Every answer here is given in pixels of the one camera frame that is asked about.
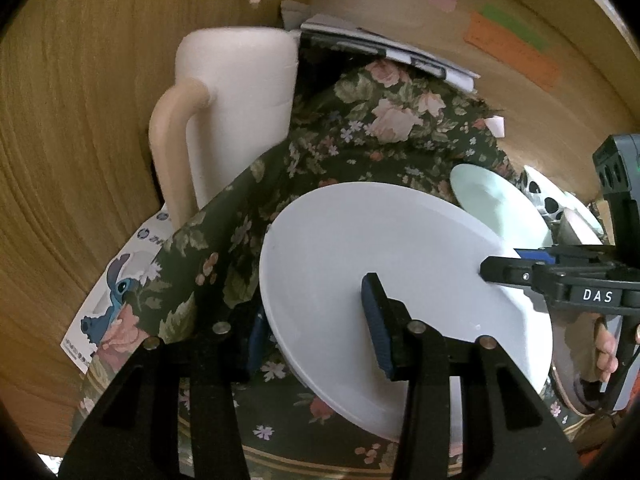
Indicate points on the green sticky note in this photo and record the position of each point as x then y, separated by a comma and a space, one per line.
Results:
510, 22

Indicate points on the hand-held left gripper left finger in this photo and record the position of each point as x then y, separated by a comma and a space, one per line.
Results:
256, 341

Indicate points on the cow print bowl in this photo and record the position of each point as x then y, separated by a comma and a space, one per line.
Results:
542, 200

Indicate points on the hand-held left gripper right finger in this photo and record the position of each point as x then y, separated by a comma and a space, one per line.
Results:
374, 325

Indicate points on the beige bowl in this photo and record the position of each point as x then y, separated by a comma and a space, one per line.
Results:
570, 350

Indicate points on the stack of white papers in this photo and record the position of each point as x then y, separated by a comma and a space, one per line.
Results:
330, 25

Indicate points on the black folder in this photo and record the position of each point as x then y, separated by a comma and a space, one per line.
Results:
340, 42

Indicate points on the orange sticky note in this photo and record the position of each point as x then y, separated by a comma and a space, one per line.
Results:
505, 52

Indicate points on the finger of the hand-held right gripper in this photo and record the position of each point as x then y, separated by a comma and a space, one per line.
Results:
536, 255
505, 272

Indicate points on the white plate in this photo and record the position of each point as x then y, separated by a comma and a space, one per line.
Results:
350, 240

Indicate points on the green floral tablecloth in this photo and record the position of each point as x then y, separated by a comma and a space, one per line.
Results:
350, 155

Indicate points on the person's right hand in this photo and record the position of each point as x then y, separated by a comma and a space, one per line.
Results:
607, 355

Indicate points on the pale green plate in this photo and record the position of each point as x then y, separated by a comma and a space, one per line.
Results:
490, 205

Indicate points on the cartoon printed card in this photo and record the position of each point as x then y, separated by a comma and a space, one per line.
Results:
120, 285

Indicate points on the small white paper slip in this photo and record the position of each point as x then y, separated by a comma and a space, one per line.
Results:
496, 126

